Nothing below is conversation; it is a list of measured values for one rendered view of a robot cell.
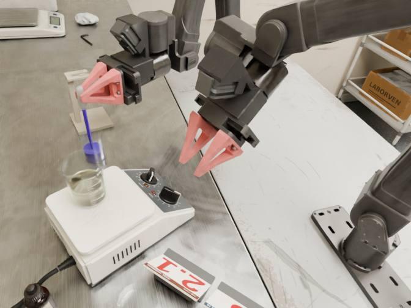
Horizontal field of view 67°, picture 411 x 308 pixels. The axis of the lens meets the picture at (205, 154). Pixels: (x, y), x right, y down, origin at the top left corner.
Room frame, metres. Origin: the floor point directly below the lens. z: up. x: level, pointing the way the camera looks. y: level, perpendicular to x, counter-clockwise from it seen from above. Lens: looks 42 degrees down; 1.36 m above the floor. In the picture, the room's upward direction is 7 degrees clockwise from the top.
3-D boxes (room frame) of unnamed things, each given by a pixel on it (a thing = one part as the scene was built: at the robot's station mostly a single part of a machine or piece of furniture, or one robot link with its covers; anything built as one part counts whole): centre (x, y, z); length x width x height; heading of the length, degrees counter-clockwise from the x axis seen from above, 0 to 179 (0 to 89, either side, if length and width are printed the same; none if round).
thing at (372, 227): (0.30, -0.27, 1.00); 0.09 x 0.06 x 0.06; 147
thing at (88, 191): (0.28, 0.16, 1.02); 0.06 x 0.05 x 0.08; 139
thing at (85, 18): (1.16, 0.51, 0.92); 0.08 x 0.08 x 0.04; 25
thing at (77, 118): (0.57, 0.28, 0.96); 0.08 x 0.08 x 0.13; 36
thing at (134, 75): (0.55, 0.17, 1.05); 0.10 x 0.07 x 0.07; 56
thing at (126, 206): (0.28, 0.14, 0.98); 0.12 x 0.12 x 0.01; 48
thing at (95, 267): (0.30, 0.13, 0.94); 0.22 x 0.13 x 0.08; 138
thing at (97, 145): (0.46, 0.23, 0.93); 0.04 x 0.04 x 0.06
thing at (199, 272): (0.22, 0.01, 0.92); 0.09 x 0.06 x 0.04; 64
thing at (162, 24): (0.62, 0.11, 1.10); 0.12 x 0.09 x 0.12; 145
